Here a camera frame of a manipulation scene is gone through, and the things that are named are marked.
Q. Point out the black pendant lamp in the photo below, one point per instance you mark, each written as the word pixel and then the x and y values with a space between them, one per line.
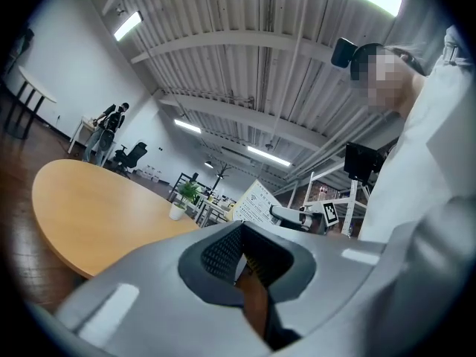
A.
pixel 209 164

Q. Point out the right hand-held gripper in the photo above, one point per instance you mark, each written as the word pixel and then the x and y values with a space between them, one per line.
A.
pixel 320 216

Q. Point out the person's head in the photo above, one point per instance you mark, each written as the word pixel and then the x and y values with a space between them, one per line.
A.
pixel 383 80

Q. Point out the black coat rack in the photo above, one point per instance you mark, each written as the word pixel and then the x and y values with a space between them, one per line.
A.
pixel 223 173

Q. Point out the black head-worn camera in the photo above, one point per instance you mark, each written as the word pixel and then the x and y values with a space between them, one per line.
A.
pixel 342 52

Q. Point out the white rectangular table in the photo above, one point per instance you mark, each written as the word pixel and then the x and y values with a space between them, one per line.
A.
pixel 83 125

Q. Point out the person's white shirt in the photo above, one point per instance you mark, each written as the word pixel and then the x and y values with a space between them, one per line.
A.
pixel 420 154

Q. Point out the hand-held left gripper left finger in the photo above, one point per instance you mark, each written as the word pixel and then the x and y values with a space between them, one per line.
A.
pixel 148 299

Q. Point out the white round table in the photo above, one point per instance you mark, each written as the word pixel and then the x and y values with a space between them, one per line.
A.
pixel 37 86

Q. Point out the potted plant in white pot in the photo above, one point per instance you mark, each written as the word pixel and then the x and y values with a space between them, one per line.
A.
pixel 182 203

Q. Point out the black monitor on stand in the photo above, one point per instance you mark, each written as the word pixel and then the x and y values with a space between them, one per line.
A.
pixel 360 160

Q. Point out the white office desk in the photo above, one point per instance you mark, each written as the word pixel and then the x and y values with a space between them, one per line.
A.
pixel 213 210

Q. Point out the black office chair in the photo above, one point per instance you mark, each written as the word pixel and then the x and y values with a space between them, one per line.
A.
pixel 131 156

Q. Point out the long ceiling light panel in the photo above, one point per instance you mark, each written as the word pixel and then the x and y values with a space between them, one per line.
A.
pixel 128 25
pixel 268 155
pixel 187 126

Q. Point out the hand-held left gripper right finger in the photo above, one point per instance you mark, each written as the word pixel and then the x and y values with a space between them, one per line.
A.
pixel 346 296

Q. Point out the yellow and white card stand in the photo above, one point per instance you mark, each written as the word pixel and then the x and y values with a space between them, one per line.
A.
pixel 256 202

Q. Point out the white metal shelving rack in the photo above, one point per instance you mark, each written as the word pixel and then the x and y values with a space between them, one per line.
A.
pixel 346 206

